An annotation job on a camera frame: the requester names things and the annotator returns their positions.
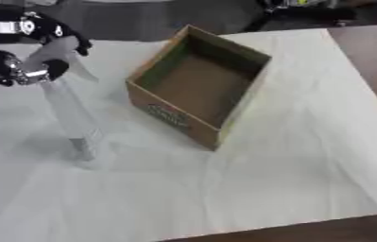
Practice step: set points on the clear plastic bottle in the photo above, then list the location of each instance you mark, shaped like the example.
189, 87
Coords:
71, 107

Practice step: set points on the tan cardboard box green inside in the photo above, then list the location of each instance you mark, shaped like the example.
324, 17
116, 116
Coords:
197, 85

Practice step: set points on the black chair base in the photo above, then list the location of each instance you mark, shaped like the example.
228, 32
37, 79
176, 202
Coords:
307, 14

